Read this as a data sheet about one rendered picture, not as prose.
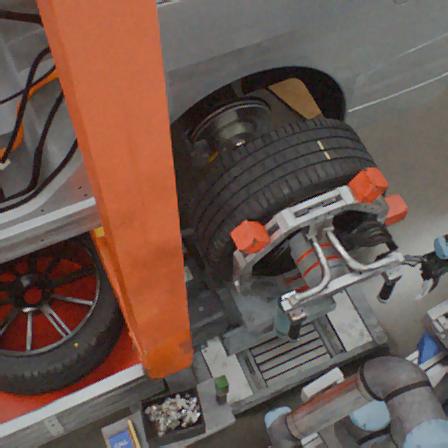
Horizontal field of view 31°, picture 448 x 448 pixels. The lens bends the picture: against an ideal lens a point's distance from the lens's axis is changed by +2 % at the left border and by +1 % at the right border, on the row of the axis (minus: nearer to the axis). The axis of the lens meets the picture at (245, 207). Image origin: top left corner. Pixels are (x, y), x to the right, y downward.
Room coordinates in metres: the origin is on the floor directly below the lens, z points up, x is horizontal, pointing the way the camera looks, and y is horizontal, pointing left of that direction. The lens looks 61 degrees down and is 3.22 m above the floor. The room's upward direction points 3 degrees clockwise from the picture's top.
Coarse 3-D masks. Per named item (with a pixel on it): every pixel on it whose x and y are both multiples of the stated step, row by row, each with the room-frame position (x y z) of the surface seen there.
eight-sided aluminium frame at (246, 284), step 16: (336, 192) 1.25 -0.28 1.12; (352, 192) 1.26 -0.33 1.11; (288, 208) 1.19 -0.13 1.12; (304, 208) 1.19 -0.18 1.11; (336, 208) 1.20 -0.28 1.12; (352, 208) 1.22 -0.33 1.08; (368, 208) 1.26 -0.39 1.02; (384, 208) 1.28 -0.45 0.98; (272, 224) 1.15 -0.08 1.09; (288, 224) 1.13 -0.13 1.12; (304, 224) 1.15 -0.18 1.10; (272, 240) 1.10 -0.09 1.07; (240, 256) 1.08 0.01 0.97; (256, 256) 1.07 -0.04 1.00; (352, 256) 1.26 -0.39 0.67; (240, 272) 1.05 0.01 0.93; (288, 272) 1.20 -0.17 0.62; (240, 288) 1.05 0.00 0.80; (256, 288) 1.08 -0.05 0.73; (272, 288) 1.12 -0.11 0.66; (288, 288) 1.14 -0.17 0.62
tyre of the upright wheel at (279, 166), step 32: (288, 128) 1.44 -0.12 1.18; (320, 128) 1.47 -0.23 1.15; (352, 128) 1.56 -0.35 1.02; (224, 160) 1.35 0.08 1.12; (256, 160) 1.33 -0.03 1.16; (288, 160) 1.32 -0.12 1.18; (320, 160) 1.33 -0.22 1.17; (352, 160) 1.37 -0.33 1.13; (224, 192) 1.25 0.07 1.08; (256, 192) 1.23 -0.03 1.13; (288, 192) 1.22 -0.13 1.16; (384, 192) 1.39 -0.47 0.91; (192, 224) 1.26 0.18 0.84; (224, 224) 1.16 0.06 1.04; (224, 256) 1.11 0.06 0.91
